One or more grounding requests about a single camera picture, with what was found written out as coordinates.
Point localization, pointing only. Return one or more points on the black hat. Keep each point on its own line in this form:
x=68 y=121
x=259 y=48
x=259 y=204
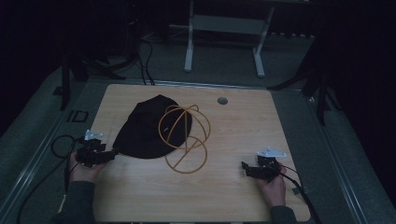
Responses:
x=149 y=128

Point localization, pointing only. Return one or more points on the black tripod stand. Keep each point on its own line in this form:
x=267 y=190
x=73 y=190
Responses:
x=314 y=84
x=81 y=65

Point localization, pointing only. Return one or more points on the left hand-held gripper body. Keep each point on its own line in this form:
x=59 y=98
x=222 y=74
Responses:
x=92 y=148

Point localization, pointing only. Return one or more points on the person's left hand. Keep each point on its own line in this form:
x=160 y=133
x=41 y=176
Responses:
x=81 y=170

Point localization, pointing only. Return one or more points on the grey table grommet hole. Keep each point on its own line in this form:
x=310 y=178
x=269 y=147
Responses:
x=222 y=100

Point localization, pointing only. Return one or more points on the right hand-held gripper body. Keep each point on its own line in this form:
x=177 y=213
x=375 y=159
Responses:
x=267 y=166

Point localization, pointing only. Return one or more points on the person's right hand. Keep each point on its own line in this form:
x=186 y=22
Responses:
x=274 y=189

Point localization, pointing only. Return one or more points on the white metal desk frame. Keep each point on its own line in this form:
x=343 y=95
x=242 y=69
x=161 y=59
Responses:
x=227 y=31

